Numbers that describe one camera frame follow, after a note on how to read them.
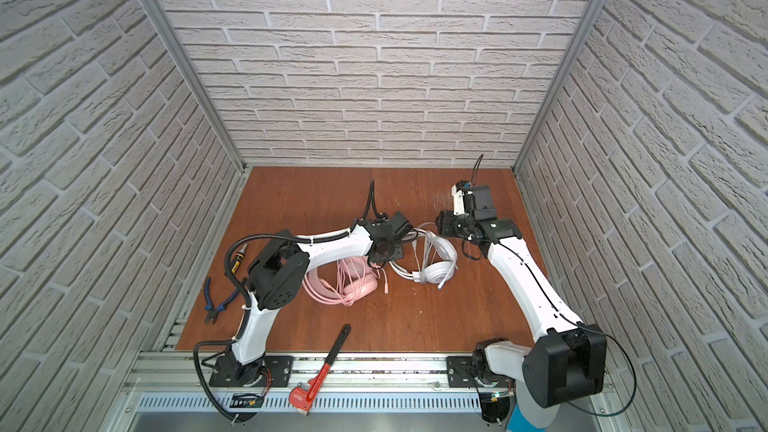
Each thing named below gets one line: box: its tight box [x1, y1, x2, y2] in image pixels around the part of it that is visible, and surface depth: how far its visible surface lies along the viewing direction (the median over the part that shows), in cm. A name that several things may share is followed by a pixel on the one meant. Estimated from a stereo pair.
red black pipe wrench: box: [289, 324, 351, 416], surface depth 72 cm
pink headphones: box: [302, 256, 388, 307], surface depth 80 cm
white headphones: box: [388, 226, 458, 290], surface depth 89 cm
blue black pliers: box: [204, 277, 247, 325], surface depth 85 cm
